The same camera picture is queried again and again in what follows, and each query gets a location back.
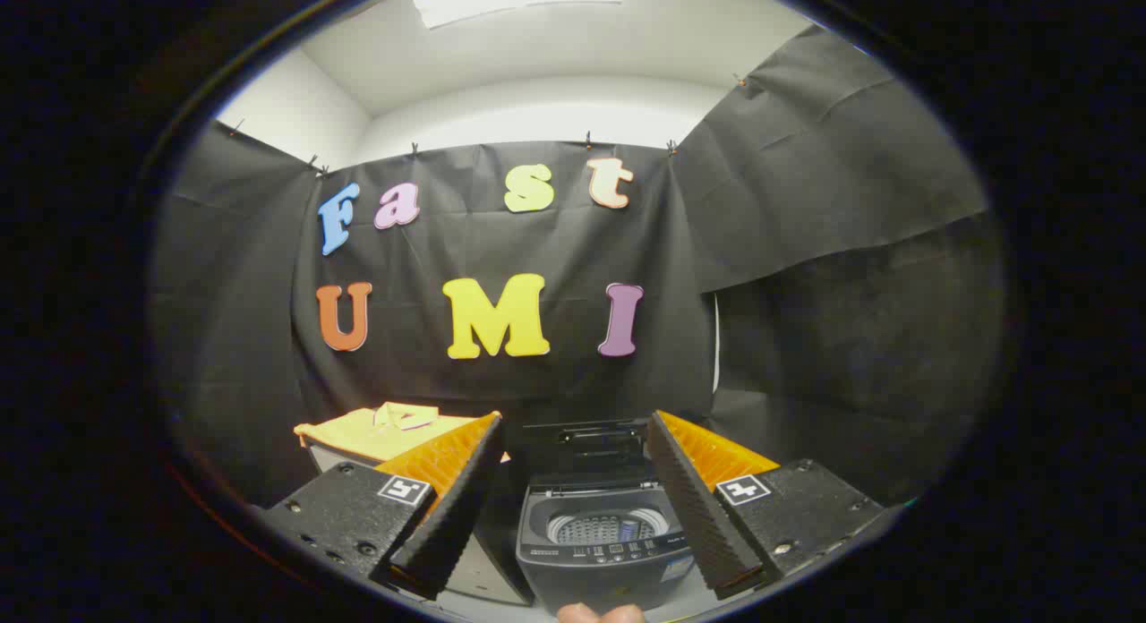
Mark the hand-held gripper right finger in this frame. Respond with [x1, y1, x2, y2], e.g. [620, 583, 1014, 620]
[645, 410, 885, 602]

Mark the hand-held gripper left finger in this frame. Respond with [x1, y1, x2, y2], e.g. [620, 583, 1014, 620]
[260, 411, 504, 602]

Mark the dark grey washing machine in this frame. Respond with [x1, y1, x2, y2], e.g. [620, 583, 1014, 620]
[515, 480, 701, 615]

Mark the orange polo shirt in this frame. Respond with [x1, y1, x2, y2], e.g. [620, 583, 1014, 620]
[294, 401, 504, 465]

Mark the black backdrop cloth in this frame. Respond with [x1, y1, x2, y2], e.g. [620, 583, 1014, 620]
[148, 23, 1008, 516]

